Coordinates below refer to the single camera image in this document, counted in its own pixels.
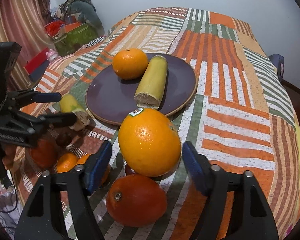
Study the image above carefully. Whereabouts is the banana half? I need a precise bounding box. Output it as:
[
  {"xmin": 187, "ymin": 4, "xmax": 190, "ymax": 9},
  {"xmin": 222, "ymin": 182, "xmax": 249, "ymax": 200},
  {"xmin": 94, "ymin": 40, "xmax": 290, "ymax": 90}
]
[
  {"xmin": 59, "ymin": 94, "xmax": 90, "ymax": 131},
  {"xmin": 134, "ymin": 55, "xmax": 168, "ymax": 109}
]

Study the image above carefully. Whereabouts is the smaller red tomato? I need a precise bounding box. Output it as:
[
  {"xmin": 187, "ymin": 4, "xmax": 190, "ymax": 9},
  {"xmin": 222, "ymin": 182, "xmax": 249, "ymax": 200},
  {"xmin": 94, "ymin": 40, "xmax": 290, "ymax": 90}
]
[{"xmin": 30, "ymin": 138, "xmax": 57, "ymax": 170}]

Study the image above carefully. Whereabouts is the dark purple round plate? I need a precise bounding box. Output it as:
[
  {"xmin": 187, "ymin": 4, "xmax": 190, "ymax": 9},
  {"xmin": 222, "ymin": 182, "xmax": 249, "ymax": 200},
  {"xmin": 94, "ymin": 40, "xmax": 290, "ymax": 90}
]
[{"xmin": 85, "ymin": 53, "xmax": 198, "ymax": 125}]

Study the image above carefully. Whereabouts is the orange mandarin on plate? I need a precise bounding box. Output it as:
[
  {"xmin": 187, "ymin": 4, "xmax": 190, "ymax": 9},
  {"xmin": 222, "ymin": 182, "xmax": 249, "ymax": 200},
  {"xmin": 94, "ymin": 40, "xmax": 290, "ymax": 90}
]
[{"xmin": 112, "ymin": 48, "xmax": 148, "ymax": 80}]

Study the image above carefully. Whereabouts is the green patterned box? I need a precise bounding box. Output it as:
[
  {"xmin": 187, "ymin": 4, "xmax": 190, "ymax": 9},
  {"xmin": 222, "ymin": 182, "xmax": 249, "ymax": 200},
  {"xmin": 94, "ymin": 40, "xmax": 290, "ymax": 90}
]
[{"xmin": 53, "ymin": 23, "xmax": 98, "ymax": 57}]

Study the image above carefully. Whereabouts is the banana half on plate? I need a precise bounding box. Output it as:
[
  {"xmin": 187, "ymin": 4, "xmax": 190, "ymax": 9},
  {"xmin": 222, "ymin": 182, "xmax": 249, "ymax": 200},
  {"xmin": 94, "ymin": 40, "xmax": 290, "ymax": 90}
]
[{"xmin": 134, "ymin": 55, "xmax": 168, "ymax": 109}]

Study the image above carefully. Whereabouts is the pink doll toy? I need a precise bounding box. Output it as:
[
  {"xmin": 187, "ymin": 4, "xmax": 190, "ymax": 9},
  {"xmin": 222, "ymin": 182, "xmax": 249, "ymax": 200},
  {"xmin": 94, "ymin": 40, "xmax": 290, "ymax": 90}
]
[{"xmin": 45, "ymin": 49, "xmax": 61, "ymax": 63}]

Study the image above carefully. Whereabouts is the large orange with sticker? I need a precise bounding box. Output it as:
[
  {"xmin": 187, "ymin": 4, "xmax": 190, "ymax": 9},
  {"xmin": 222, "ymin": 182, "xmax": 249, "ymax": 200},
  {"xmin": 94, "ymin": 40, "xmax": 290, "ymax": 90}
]
[{"xmin": 118, "ymin": 108, "xmax": 181, "ymax": 177}]

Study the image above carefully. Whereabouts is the blue bag beside bed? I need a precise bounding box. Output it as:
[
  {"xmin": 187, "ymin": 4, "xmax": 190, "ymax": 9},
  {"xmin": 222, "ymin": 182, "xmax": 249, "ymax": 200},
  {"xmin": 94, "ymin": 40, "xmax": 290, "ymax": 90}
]
[{"xmin": 268, "ymin": 54, "xmax": 285, "ymax": 82}]

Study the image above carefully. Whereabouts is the striped curtain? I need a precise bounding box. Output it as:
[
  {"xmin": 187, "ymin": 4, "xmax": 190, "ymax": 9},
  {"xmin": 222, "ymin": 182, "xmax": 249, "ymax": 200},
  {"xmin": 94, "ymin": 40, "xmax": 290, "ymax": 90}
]
[{"xmin": 0, "ymin": 0, "xmax": 54, "ymax": 90}]

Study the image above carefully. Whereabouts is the checkered black white cloth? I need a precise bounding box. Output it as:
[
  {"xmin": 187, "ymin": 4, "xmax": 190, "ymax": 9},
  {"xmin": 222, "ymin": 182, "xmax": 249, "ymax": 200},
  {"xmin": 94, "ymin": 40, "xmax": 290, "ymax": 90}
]
[{"xmin": 86, "ymin": 36, "xmax": 106, "ymax": 48}]

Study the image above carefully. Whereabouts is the large red tomato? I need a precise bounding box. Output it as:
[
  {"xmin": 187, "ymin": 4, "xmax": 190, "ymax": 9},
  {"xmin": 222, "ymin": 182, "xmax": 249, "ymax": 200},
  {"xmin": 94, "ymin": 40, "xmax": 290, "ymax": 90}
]
[{"xmin": 106, "ymin": 174, "xmax": 167, "ymax": 228}]

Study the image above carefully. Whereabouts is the red book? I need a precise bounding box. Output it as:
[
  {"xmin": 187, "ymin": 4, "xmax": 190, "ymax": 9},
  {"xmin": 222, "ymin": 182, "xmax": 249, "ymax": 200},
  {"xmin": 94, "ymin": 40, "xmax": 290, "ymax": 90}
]
[{"xmin": 25, "ymin": 48, "xmax": 49, "ymax": 75}]

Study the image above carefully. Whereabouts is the striped patchwork bedspread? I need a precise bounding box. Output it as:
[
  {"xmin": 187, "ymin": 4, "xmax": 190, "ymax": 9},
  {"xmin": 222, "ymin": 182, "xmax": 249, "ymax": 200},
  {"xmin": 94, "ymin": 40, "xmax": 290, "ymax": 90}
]
[{"xmin": 8, "ymin": 6, "xmax": 300, "ymax": 240}]

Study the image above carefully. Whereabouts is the dark red small fruit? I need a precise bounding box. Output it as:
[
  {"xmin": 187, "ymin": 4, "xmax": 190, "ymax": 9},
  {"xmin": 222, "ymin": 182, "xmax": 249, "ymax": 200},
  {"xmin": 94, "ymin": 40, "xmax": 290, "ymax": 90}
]
[{"xmin": 125, "ymin": 164, "xmax": 136, "ymax": 176}]

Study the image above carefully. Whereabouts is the small mandarin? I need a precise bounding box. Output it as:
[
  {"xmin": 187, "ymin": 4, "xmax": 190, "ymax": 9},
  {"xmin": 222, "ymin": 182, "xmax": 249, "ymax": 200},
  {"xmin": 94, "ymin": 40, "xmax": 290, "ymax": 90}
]
[
  {"xmin": 57, "ymin": 153, "xmax": 79, "ymax": 173},
  {"xmin": 76, "ymin": 153, "xmax": 112, "ymax": 186}
]

